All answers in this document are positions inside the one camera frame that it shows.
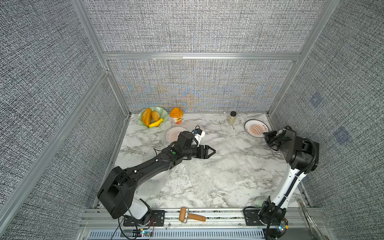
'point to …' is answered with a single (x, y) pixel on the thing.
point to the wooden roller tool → (184, 214)
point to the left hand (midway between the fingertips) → (214, 151)
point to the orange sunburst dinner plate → (256, 128)
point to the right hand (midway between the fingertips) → (264, 128)
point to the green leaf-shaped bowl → (162, 113)
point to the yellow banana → (156, 124)
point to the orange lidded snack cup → (176, 114)
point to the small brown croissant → (155, 115)
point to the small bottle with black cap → (232, 118)
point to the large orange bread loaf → (146, 116)
